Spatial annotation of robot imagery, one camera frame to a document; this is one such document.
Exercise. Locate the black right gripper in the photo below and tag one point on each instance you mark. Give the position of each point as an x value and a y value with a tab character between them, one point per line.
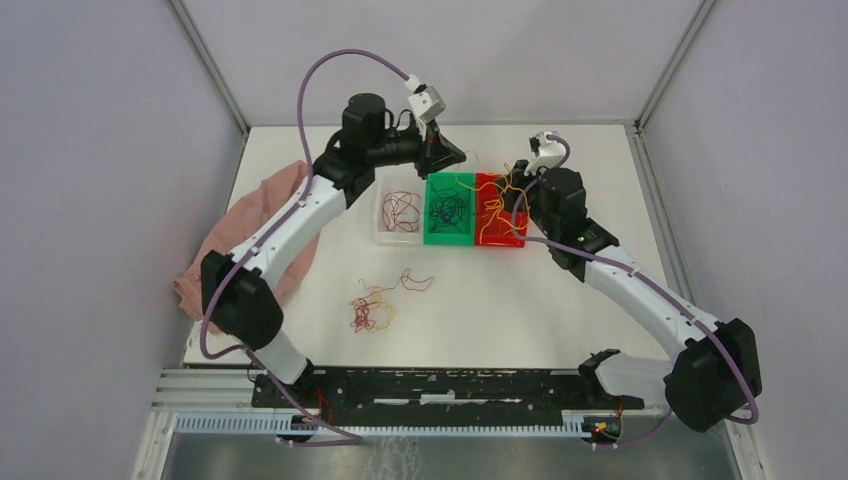
519	176

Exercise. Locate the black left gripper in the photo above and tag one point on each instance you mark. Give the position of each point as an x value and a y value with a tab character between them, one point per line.
436	152

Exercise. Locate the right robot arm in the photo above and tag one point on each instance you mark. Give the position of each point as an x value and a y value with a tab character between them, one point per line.
711	373

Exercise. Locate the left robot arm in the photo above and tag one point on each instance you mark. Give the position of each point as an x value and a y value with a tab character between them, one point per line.
237	286

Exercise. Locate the red plastic bin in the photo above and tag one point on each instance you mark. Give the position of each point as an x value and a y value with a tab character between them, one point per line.
495	225

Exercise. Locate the green plastic bin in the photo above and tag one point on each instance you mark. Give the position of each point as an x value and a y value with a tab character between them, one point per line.
449	209

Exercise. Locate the clear plastic bin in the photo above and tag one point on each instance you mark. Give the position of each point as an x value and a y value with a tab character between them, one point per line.
397	211

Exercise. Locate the pink cloth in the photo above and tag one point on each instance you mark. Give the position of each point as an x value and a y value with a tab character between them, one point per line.
239	223

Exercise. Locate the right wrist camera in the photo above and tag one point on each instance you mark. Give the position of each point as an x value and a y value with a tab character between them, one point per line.
550	150

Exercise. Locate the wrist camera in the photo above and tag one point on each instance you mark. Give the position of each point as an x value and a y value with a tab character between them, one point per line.
550	150
425	103

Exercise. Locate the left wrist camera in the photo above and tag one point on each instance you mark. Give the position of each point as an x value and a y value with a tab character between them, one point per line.
425	103

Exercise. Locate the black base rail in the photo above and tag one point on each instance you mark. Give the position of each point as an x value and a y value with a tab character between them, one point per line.
419	397

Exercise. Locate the white cable duct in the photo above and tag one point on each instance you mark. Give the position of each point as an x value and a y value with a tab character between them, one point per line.
290	425

